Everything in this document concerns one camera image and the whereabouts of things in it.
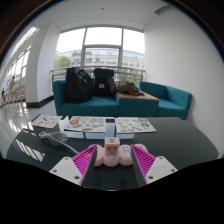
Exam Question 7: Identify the pink power strip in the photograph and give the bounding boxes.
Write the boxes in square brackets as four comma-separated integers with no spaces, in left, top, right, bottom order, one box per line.
[94,142,150,168]

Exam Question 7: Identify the slim black backpack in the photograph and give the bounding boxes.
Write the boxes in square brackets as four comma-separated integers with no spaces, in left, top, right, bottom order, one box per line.
[92,67,116,98]

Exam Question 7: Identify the wooden-topped teal side table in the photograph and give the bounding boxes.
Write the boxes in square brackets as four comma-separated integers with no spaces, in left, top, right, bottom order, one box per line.
[115,91,161,118]

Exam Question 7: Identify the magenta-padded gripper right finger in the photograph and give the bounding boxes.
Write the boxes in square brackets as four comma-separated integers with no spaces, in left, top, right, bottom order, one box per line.
[130,143,179,189]

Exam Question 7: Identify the brown jacket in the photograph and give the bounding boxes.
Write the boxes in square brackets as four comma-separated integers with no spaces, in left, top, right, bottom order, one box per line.
[112,79,146,97]

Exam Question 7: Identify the pink charger block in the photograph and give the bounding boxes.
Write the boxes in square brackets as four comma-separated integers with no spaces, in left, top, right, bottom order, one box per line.
[103,136,121,158]

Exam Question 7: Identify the teal sofa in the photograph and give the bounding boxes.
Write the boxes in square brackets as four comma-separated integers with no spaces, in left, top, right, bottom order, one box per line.
[52,78,121,118]

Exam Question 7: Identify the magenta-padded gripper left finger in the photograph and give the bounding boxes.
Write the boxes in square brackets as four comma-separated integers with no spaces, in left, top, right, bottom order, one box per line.
[49,143,101,189]

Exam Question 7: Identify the metal window railing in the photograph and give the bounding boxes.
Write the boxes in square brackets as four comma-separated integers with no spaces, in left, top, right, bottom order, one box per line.
[49,65,146,85]

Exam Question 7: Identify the grey power cable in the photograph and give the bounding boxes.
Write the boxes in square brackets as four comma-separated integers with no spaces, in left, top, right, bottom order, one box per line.
[38,130,81,155]

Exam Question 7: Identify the person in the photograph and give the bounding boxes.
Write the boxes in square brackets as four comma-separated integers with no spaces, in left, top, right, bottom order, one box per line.
[8,75,17,93]

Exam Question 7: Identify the bulky black backpack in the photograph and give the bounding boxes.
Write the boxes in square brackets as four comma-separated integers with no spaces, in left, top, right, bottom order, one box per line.
[64,67,94,104]

